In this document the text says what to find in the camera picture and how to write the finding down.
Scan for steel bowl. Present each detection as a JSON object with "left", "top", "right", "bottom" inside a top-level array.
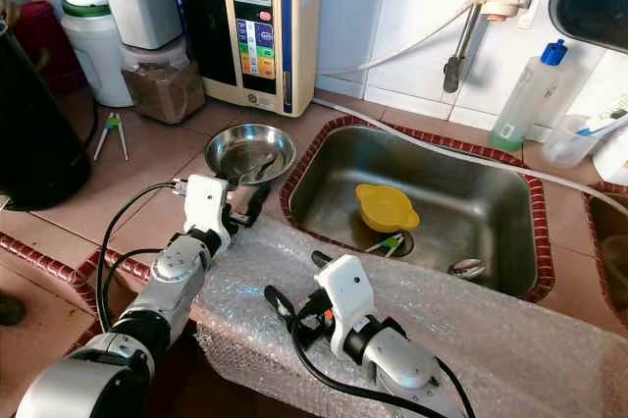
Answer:
[{"left": 205, "top": 124, "right": 296, "bottom": 186}]

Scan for green white plastic utensil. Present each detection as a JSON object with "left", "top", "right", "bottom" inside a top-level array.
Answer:
[{"left": 368, "top": 232, "right": 405, "bottom": 257}]

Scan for yellow plastic bowl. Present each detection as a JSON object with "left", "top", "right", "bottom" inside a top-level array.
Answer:
[{"left": 356, "top": 183, "right": 421, "bottom": 234}]

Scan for steel fork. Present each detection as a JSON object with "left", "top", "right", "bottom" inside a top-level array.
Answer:
[{"left": 243, "top": 151, "right": 284, "bottom": 185}]

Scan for steel spoon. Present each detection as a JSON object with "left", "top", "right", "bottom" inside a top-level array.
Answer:
[{"left": 446, "top": 258, "right": 487, "bottom": 280}]

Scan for jar of brown powder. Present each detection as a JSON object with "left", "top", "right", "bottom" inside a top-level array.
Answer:
[{"left": 121, "top": 37, "right": 205, "bottom": 125}]

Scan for stainless steel sink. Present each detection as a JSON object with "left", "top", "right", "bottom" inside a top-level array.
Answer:
[{"left": 283, "top": 124, "right": 546, "bottom": 299}]

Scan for green white small tongs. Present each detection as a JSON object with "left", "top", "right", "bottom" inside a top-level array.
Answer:
[{"left": 93, "top": 112, "right": 129, "bottom": 162}]

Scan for beige water ionizer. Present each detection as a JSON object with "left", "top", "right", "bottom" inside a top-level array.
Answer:
[{"left": 169, "top": 0, "right": 323, "bottom": 118}]

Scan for bubble wrap sheet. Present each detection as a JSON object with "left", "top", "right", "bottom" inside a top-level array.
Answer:
[{"left": 191, "top": 214, "right": 628, "bottom": 418}]

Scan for white plastic jug green rim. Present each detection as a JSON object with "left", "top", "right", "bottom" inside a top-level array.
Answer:
[{"left": 59, "top": 4, "right": 133, "bottom": 107}]

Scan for black electric kettle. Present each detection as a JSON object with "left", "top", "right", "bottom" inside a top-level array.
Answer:
[{"left": 0, "top": 26, "right": 91, "bottom": 211}]

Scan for dark green cucumber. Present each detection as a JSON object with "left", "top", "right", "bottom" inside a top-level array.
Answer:
[{"left": 0, "top": 292, "right": 26, "bottom": 326}]

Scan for steel faucet pipe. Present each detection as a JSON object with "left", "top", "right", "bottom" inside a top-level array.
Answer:
[{"left": 444, "top": 0, "right": 528, "bottom": 93}]

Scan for clear soap bottle blue cap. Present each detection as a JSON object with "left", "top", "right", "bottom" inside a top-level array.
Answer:
[{"left": 489, "top": 40, "right": 568, "bottom": 152}]

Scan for red plastic container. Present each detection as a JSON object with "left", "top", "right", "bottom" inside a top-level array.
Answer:
[{"left": 20, "top": 1, "right": 81, "bottom": 95}]

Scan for clear plastic cup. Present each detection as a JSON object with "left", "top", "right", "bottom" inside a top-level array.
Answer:
[{"left": 542, "top": 114, "right": 600, "bottom": 168}]

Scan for small steel sink basin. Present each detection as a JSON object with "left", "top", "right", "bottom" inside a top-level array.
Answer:
[{"left": 584, "top": 192, "right": 628, "bottom": 331}]

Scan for white printed toothpaste tube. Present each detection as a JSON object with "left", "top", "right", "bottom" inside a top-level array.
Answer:
[{"left": 579, "top": 109, "right": 628, "bottom": 139}]

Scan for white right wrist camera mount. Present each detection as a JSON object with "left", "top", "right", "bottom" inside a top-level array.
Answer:
[{"left": 314, "top": 254, "right": 381, "bottom": 357}]

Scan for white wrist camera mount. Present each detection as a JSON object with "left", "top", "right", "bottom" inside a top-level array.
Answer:
[
  {"left": 183, "top": 175, "right": 234, "bottom": 244},
  {"left": 314, "top": 254, "right": 381, "bottom": 357}
]

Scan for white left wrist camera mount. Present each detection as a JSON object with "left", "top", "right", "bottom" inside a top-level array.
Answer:
[{"left": 183, "top": 175, "right": 234, "bottom": 244}]

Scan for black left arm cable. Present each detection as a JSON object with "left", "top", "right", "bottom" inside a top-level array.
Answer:
[{"left": 96, "top": 180, "right": 192, "bottom": 333}]

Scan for long white drain hose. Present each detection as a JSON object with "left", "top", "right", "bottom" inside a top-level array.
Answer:
[{"left": 314, "top": 96, "right": 628, "bottom": 199}]

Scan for white diverter hose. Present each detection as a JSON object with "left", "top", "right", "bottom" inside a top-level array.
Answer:
[{"left": 314, "top": 6, "right": 487, "bottom": 76}]

